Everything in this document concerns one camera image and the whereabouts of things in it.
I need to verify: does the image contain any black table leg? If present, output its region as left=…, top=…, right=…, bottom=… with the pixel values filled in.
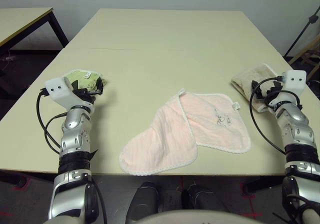
left=243, top=175, right=286, bottom=195
left=0, top=171, right=28, bottom=189

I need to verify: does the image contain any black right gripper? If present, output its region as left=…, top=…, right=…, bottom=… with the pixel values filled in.
left=250, top=79, right=284, bottom=103

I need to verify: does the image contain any black robot right foot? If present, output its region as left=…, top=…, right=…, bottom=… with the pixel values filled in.
left=181, top=183, right=226, bottom=213

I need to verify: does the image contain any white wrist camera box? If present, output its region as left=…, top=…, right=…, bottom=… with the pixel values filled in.
left=44, top=76, right=95, bottom=113
left=279, top=70, right=308, bottom=103

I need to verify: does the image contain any black tripod stand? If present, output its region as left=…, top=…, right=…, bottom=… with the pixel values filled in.
left=283, top=5, right=320, bottom=59

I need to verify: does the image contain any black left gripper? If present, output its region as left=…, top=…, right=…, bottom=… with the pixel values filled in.
left=71, top=77, right=105, bottom=102

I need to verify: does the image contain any beige table with black frame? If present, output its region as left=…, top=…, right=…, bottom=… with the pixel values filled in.
left=0, top=7, right=70, bottom=85

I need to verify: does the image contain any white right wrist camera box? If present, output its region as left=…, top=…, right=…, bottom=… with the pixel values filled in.
left=279, top=70, right=308, bottom=103

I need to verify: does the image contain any beige folded towel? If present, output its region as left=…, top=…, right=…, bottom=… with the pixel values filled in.
left=231, top=63, right=280, bottom=114

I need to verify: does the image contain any pink towel with white trim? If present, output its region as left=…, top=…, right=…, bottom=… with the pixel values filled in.
left=118, top=87, right=252, bottom=177

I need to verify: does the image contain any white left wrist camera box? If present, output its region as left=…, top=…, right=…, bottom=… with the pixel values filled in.
left=44, top=76, right=95, bottom=113

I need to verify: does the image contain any pale robot torso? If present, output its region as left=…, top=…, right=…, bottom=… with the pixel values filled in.
left=136, top=209, right=251, bottom=224

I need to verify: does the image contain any black robot foot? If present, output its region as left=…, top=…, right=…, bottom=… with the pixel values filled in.
left=181, top=183, right=226, bottom=213
left=127, top=181, right=161, bottom=222

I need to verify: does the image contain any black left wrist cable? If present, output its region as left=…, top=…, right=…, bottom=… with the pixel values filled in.
left=36, top=88, right=66, bottom=155

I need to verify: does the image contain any black robot left foot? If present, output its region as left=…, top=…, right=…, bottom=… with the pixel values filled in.
left=127, top=181, right=161, bottom=222

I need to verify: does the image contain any green folded towel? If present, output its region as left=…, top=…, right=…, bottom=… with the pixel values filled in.
left=62, top=69, right=109, bottom=91

